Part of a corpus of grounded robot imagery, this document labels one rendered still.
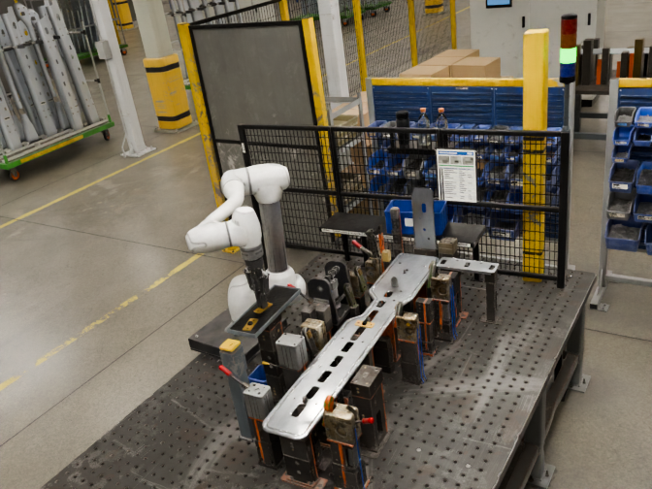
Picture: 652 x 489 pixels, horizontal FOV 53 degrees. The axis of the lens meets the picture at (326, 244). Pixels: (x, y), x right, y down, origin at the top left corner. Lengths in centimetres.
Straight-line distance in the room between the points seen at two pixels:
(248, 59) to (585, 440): 346
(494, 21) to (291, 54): 486
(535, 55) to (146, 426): 243
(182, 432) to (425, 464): 104
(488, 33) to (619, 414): 641
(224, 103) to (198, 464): 336
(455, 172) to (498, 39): 598
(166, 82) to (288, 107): 537
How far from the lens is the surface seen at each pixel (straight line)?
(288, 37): 493
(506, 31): 935
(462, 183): 354
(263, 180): 309
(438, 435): 276
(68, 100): 1042
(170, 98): 1034
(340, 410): 235
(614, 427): 392
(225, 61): 536
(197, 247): 259
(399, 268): 328
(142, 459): 295
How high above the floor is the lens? 257
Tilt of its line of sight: 26 degrees down
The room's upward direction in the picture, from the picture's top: 8 degrees counter-clockwise
